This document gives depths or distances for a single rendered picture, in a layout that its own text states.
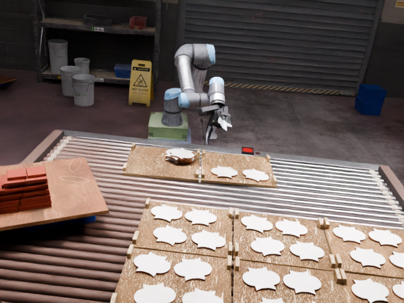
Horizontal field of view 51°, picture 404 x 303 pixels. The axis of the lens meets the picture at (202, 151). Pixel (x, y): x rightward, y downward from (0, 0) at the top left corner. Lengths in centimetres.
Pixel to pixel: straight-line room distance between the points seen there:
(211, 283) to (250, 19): 576
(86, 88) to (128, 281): 447
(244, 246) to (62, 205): 77
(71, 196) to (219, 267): 70
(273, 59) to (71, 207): 576
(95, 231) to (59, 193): 23
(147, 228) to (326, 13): 589
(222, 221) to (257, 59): 540
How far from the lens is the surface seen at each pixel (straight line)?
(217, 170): 237
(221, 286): 165
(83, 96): 593
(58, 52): 685
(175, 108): 283
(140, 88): 597
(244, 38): 708
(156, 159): 246
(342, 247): 199
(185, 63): 243
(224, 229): 193
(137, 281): 164
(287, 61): 729
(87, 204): 187
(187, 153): 243
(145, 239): 183
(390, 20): 775
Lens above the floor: 205
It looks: 25 degrees down
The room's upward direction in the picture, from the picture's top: 6 degrees clockwise
